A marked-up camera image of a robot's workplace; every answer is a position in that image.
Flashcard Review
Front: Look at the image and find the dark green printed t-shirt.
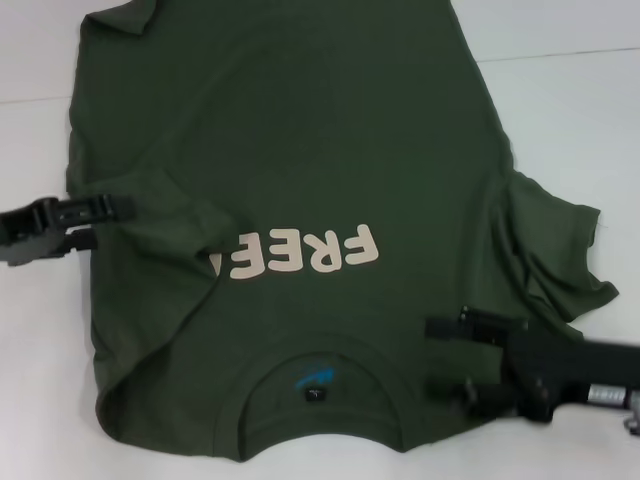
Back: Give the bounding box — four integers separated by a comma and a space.
64, 0, 621, 451

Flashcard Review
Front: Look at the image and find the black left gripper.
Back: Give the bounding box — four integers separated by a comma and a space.
0, 194, 137, 269

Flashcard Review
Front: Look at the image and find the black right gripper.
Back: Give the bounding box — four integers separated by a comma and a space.
424, 304, 640, 424

